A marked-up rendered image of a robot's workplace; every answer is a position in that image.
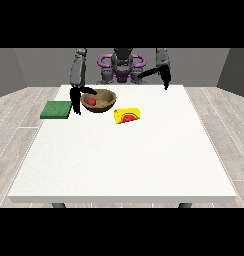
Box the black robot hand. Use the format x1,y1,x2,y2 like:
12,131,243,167
137,64,172,91
69,84,98,116

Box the green square pad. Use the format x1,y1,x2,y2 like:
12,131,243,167
39,100,73,120

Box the brown wooden bowl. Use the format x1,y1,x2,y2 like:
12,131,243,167
79,88,118,114

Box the yellow cup with melon print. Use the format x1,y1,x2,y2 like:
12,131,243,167
113,107,142,125

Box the grey robot trunk purple rings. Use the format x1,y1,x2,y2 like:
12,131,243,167
95,48,149,86

